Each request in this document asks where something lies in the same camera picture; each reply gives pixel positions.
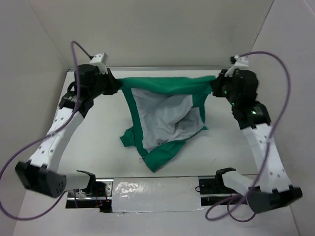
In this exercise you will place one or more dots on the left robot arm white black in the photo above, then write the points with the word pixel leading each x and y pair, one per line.
pixel 39 174

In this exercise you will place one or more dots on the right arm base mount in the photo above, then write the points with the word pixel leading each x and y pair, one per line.
pixel 211 192

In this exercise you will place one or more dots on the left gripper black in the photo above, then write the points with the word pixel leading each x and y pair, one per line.
pixel 114 84

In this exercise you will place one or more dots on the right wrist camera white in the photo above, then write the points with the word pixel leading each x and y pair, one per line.
pixel 238 63

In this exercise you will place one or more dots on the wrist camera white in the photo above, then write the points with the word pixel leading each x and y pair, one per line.
pixel 238 63
pixel 100 60

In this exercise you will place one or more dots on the green jacket white lining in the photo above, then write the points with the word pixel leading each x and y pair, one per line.
pixel 165 113

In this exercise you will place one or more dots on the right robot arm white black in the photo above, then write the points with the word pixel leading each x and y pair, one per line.
pixel 273 189

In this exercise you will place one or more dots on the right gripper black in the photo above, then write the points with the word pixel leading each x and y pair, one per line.
pixel 217 83

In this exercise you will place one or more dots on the white taped cover panel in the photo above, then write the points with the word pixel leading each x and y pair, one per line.
pixel 162 194

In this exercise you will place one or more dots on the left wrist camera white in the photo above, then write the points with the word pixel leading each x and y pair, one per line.
pixel 100 60

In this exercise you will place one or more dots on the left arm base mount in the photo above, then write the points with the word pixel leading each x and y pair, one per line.
pixel 100 198

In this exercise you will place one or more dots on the aluminium rail right side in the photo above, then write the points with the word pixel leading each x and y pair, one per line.
pixel 269 168

